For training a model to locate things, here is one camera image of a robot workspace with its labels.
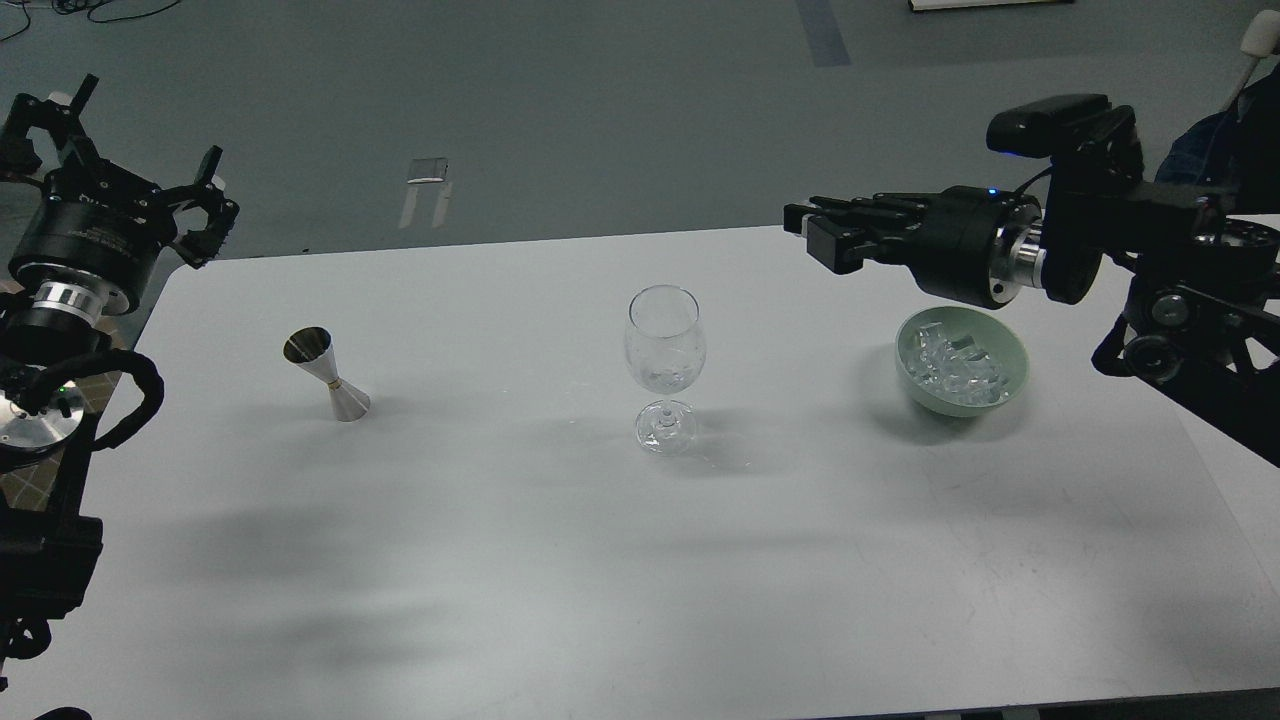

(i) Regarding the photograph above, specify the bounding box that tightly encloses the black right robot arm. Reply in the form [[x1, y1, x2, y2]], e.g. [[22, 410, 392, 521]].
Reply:
[[782, 94, 1279, 462]]

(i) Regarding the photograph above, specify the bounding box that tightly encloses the clear wine glass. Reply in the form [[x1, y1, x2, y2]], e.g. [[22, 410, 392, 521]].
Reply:
[[623, 284, 707, 455]]

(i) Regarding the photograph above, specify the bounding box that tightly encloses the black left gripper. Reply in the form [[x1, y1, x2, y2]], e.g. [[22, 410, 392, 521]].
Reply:
[[1, 74, 241, 319]]

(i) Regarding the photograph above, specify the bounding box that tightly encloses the seated person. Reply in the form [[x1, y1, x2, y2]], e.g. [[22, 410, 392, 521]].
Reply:
[[1155, 68, 1279, 215]]

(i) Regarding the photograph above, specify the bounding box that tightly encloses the black floor cable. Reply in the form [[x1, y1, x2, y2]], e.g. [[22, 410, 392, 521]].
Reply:
[[0, 0, 180, 44]]

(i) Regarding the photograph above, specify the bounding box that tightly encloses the green bowl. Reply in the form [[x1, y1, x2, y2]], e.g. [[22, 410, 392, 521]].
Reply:
[[893, 306, 1030, 419]]

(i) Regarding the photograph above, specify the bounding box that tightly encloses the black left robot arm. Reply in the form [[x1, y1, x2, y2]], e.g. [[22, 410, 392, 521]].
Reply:
[[1, 76, 239, 661]]

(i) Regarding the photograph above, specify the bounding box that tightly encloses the metal floor plate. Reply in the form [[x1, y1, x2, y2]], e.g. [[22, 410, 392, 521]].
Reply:
[[404, 158, 449, 184]]

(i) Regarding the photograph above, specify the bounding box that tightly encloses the ice cubes pile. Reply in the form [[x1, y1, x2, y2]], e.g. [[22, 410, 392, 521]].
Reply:
[[905, 322, 1011, 407]]

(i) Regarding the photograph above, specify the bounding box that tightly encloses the steel double jigger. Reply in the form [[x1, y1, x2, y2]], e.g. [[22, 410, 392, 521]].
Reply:
[[282, 325, 372, 421]]

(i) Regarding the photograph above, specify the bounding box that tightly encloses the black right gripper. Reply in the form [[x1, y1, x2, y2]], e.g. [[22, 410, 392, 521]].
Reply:
[[783, 186, 1043, 309]]

